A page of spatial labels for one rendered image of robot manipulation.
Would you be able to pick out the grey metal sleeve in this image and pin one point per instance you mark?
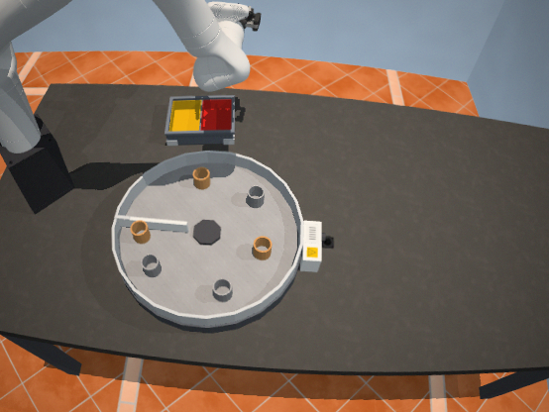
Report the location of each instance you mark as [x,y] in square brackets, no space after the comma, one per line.
[219,283]
[151,272]
[256,190]

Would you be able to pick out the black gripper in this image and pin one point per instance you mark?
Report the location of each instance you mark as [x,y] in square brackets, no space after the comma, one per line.
[253,21]

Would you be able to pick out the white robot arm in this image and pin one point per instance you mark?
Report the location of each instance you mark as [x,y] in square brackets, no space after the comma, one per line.
[193,21]

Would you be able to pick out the bronze bushing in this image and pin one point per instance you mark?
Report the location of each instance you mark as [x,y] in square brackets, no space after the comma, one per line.
[262,241]
[201,172]
[140,226]

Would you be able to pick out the white round turntable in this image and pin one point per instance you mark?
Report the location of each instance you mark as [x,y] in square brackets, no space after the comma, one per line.
[202,235]

